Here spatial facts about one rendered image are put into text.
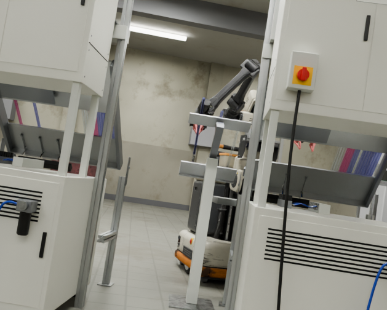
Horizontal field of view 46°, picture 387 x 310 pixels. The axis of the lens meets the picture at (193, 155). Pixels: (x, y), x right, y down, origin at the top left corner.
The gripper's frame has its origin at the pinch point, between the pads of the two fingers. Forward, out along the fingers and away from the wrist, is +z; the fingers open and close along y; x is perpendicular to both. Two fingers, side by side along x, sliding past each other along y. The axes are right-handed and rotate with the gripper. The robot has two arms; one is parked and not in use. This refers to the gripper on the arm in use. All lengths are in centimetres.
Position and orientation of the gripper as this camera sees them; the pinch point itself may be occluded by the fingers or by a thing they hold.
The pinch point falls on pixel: (197, 133)
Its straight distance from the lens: 266.9
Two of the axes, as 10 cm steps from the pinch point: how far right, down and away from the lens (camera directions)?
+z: -0.7, 7.2, -6.9
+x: -1.2, 6.8, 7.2
